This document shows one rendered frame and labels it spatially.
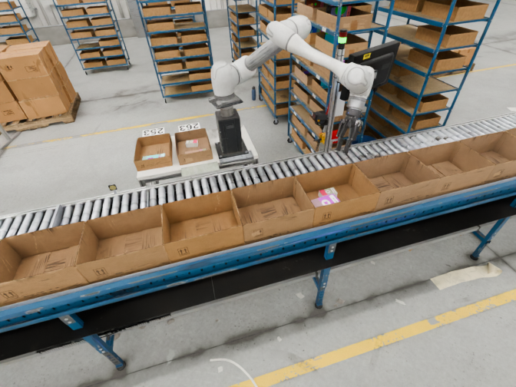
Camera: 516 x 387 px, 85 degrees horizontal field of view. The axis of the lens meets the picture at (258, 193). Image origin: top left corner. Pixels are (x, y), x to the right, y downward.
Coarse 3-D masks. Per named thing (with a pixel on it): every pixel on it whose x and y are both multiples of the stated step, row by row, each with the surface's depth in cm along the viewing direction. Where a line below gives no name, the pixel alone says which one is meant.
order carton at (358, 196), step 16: (304, 176) 170; (320, 176) 174; (336, 176) 178; (352, 176) 177; (352, 192) 178; (368, 192) 165; (320, 208) 148; (336, 208) 152; (352, 208) 156; (368, 208) 160; (320, 224) 157
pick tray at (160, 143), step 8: (152, 136) 251; (160, 136) 253; (168, 136) 254; (136, 144) 240; (144, 144) 254; (152, 144) 256; (160, 144) 256; (168, 144) 255; (136, 152) 235; (144, 152) 247; (152, 152) 246; (160, 152) 246; (168, 152) 246; (136, 160) 229; (144, 160) 223; (152, 160) 224; (160, 160) 226; (168, 160) 228; (144, 168) 227; (152, 168) 229
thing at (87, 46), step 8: (56, 8) 554; (112, 8) 611; (72, 16) 568; (80, 16) 571; (112, 24) 593; (120, 32) 642; (72, 40) 593; (80, 48) 606; (88, 48) 610; (96, 48) 613; (104, 56) 626; (112, 56) 630; (128, 56) 677; (104, 64) 647; (120, 64) 644
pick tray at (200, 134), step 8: (200, 128) 256; (176, 136) 254; (184, 136) 257; (192, 136) 259; (200, 136) 261; (176, 144) 240; (184, 144) 254; (200, 144) 253; (208, 144) 252; (200, 152) 229; (208, 152) 231; (184, 160) 230; (192, 160) 232; (200, 160) 234
